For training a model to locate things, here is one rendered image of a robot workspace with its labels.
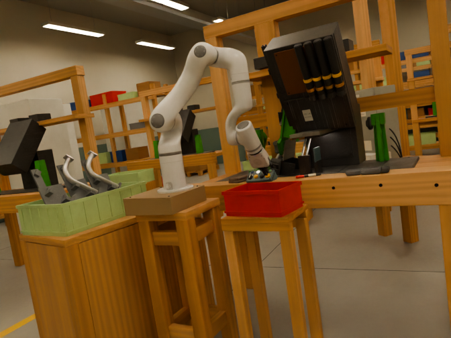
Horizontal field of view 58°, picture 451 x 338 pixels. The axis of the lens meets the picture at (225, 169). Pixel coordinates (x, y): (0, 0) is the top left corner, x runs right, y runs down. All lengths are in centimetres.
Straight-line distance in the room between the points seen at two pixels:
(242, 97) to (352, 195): 70
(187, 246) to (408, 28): 1097
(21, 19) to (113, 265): 859
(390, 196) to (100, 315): 157
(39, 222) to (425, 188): 192
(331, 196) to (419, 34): 1050
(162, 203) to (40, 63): 864
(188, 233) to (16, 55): 845
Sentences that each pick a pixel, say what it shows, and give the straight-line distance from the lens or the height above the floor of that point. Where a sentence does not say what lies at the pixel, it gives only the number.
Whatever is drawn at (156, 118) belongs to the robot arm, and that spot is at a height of 131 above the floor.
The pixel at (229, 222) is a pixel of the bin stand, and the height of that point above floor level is 78.
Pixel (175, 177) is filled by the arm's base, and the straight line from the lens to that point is 207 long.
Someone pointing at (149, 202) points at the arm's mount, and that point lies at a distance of 200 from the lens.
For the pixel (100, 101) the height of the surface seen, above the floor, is 208.
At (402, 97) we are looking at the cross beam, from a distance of 263.
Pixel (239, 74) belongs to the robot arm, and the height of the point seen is 146.
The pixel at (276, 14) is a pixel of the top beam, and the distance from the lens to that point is 278.
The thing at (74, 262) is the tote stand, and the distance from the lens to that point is 220.
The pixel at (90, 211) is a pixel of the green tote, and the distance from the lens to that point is 231.
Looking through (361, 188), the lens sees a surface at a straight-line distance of 201.
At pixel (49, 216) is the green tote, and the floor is 90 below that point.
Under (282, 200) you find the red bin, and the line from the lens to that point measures 178.
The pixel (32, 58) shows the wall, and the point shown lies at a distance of 1029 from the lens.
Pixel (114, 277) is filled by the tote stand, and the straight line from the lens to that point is 234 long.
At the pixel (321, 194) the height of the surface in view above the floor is 82.
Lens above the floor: 122
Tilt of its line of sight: 6 degrees down
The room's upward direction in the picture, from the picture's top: 9 degrees counter-clockwise
